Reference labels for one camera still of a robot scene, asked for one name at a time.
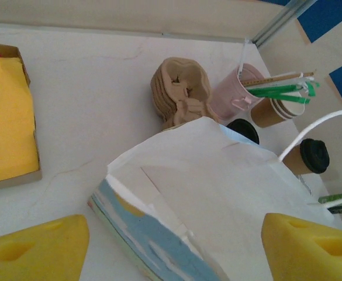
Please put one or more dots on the cardboard napkin box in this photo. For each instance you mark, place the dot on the cardboard napkin box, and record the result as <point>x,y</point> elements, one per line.
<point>27,181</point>

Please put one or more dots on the green wrapped straw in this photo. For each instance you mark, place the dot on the green wrapped straw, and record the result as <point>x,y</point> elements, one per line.
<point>276,90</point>

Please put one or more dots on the black lid stack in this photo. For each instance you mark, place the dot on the black lid stack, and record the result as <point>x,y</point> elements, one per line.
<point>243,130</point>

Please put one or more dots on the pulp cup carrier stack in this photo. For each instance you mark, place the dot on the pulp cup carrier stack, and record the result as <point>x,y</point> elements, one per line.
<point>182,85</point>

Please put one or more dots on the brown paper cup stack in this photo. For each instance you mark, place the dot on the brown paper cup stack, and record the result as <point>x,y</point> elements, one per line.
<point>267,115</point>

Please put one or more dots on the wooden stirrer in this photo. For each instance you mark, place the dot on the wooden stirrer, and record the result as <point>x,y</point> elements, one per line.
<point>276,78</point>

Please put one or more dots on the white wrapped straw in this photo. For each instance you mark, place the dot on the white wrapped straw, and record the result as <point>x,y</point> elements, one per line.
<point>242,58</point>

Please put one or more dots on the yellow napkin stack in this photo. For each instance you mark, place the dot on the yellow napkin stack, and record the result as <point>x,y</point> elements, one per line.
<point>7,117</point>

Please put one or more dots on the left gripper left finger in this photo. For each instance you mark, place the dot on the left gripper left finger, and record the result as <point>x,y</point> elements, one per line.
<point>33,251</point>

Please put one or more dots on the aluminium frame post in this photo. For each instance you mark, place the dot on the aluminium frame post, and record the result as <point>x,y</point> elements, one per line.
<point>281,20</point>

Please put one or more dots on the pink straw holder cup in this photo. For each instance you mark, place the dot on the pink straw holder cup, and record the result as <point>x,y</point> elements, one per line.
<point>229,93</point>

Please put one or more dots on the green and white paper bag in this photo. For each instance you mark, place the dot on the green and white paper bag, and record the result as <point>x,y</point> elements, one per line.
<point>217,190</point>

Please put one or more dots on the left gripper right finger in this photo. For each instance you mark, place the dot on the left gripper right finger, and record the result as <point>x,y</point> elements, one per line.
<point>311,254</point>

